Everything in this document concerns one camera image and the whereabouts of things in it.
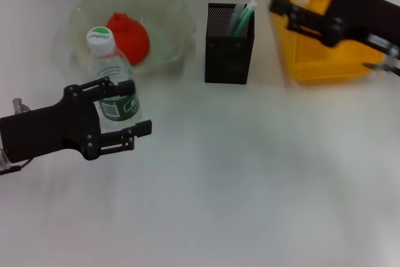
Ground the translucent green fruit bowl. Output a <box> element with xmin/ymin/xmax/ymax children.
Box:
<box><xmin>63</xmin><ymin>0</ymin><xmax>198</xmax><ymax>79</ymax></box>

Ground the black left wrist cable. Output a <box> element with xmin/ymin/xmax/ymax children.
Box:
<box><xmin>0</xmin><ymin>160</ymin><xmax>33</xmax><ymax>176</ymax></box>

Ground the grey pen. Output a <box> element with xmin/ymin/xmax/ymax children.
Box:
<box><xmin>224</xmin><ymin>3</ymin><xmax>248</xmax><ymax>37</ymax></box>

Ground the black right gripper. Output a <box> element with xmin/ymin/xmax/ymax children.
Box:
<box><xmin>269</xmin><ymin>0</ymin><xmax>400</xmax><ymax>51</ymax></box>

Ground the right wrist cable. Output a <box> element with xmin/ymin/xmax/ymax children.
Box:
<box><xmin>363</xmin><ymin>61</ymin><xmax>400</xmax><ymax>78</ymax></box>

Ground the red-orange toy fruit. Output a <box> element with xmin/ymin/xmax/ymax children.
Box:
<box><xmin>106</xmin><ymin>11</ymin><xmax>151</xmax><ymax>66</ymax></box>

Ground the black mesh pen holder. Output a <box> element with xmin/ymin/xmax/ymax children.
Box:
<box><xmin>204</xmin><ymin>2</ymin><xmax>256</xmax><ymax>84</ymax></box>

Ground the clear water bottle green label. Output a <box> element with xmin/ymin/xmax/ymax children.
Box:
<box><xmin>86</xmin><ymin>25</ymin><xmax>142</xmax><ymax>134</ymax></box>

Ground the yellow plastic bin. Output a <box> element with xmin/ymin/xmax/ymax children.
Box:
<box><xmin>269</xmin><ymin>0</ymin><xmax>387</xmax><ymax>83</ymax></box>

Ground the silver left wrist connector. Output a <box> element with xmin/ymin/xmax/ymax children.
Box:
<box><xmin>12</xmin><ymin>98</ymin><xmax>31</xmax><ymax>113</ymax></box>

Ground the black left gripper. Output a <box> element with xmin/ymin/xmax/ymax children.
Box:
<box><xmin>0</xmin><ymin>76</ymin><xmax>153</xmax><ymax>162</ymax></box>

